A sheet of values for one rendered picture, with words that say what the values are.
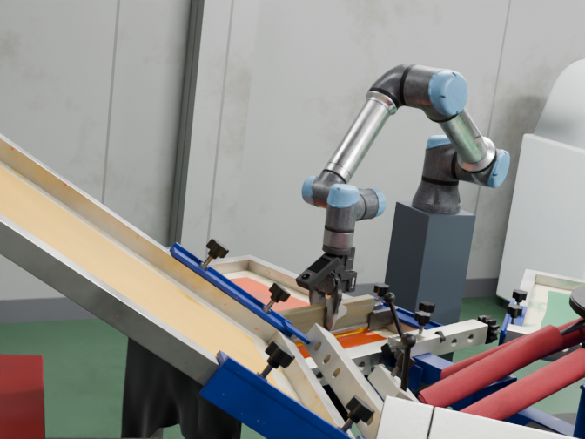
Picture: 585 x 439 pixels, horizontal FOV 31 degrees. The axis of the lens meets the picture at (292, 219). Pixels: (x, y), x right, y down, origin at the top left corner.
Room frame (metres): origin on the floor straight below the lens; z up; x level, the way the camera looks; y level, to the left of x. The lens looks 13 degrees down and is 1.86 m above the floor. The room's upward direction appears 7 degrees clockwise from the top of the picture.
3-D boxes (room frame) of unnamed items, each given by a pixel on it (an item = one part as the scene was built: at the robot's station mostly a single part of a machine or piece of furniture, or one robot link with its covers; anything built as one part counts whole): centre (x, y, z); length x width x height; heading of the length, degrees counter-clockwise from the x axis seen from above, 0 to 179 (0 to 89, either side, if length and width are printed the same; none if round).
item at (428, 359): (2.27, -0.35, 1.02); 0.17 x 0.06 x 0.05; 45
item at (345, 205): (2.54, -0.12, 1.31); 0.09 x 0.08 x 0.11; 144
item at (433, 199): (3.19, -0.44, 1.25); 0.15 x 0.15 x 0.10
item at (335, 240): (2.53, -0.12, 1.23); 0.08 x 0.08 x 0.05
